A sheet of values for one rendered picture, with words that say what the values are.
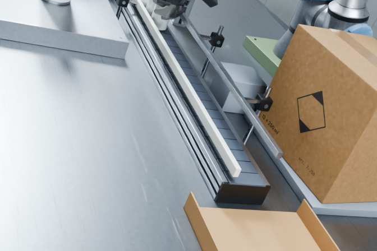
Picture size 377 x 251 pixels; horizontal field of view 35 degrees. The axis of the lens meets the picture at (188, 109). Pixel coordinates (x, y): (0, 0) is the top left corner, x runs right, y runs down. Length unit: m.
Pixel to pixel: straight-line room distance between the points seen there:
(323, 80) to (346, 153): 0.17
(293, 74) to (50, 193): 0.61
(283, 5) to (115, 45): 3.68
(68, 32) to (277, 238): 0.72
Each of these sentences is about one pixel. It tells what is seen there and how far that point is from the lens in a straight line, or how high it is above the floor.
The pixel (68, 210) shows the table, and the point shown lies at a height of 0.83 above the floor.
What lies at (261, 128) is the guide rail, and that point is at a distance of 1.21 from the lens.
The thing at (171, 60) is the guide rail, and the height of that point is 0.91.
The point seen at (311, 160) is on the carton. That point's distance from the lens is 1.32.
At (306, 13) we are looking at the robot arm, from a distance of 1.84.
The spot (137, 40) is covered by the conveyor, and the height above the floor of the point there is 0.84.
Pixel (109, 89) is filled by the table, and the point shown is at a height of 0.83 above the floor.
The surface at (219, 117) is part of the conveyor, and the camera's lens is 1.36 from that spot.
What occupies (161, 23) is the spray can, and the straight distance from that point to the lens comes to 1.68.
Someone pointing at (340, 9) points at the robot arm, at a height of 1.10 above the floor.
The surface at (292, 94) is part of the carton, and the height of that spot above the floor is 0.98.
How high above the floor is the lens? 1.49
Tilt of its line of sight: 27 degrees down
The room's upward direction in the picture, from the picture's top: 22 degrees clockwise
